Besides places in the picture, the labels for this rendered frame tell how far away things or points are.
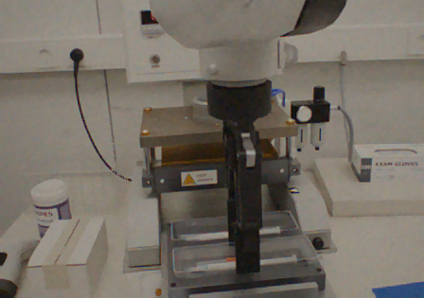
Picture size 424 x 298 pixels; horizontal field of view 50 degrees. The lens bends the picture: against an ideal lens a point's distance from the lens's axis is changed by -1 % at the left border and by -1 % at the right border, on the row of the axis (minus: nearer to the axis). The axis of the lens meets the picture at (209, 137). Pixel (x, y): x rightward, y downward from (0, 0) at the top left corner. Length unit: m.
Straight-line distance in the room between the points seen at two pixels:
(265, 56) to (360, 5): 0.97
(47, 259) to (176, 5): 0.72
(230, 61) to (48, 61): 1.03
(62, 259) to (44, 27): 0.78
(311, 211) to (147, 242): 0.27
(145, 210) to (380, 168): 0.78
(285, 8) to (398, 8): 1.10
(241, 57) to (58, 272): 0.64
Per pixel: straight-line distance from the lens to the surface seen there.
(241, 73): 0.48
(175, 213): 0.89
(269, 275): 0.60
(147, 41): 0.94
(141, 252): 0.73
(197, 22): 0.35
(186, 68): 0.95
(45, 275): 0.99
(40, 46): 1.46
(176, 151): 0.83
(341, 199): 1.24
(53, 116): 1.56
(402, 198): 1.29
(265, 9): 0.37
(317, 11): 0.41
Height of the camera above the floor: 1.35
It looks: 19 degrees down
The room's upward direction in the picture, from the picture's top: 3 degrees counter-clockwise
